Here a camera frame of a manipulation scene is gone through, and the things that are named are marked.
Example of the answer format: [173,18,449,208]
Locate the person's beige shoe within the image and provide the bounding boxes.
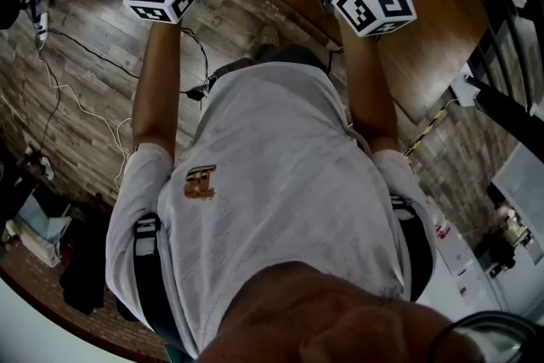
[258,25,281,48]

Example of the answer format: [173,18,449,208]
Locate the yellow black striped tape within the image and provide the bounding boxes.
[402,105,448,157]

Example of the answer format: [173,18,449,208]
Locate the person's grey shirt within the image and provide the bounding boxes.
[105,62,439,360]

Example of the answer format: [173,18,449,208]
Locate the person's dark trousers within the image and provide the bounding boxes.
[253,43,329,71]

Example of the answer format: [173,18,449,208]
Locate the person's glasses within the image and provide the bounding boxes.
[436,309,544,363]

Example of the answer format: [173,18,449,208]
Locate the black bag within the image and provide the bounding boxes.
[58,206,108,316]

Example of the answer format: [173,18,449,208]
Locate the black floor cable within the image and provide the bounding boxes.
[45,26,210,99]

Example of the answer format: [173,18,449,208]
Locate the person's right forearm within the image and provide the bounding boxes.
[337,14,401,155]

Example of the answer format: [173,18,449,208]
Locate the black harness strap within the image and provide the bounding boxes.
[133,211,184,354]
[389,194,435,303]

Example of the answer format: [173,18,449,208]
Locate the person's left forearm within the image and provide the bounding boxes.
[132,17,184,163]

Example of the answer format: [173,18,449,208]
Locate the person's chin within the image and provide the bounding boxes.
[198,260,486,363]

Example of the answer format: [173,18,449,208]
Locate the white floor cable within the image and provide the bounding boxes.
[35,38,134,189]

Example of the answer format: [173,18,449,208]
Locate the black pole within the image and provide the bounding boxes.
[470,77,544,163]

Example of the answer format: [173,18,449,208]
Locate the white panel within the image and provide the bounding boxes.
[490,141,544,265]

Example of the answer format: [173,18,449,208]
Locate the open cardboard box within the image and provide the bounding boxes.
[8,190,74,269]

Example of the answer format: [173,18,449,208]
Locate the white power strip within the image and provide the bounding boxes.
[35,11,50,43]

